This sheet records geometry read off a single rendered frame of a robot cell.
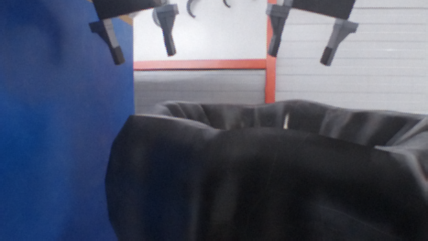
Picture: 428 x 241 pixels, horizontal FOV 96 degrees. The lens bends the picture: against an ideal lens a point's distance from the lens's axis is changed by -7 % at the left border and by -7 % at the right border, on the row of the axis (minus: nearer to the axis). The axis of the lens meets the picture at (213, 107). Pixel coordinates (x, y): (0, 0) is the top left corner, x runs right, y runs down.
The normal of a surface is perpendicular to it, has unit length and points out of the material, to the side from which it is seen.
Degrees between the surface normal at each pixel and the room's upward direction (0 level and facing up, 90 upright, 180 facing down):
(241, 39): 90
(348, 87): 90
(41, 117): 90
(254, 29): 90
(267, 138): 48
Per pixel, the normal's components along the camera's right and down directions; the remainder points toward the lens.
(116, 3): -0.13, 0.47
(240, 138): 0.55, -0.28
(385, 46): -0.15, 0.07
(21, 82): 0.99, 0.02
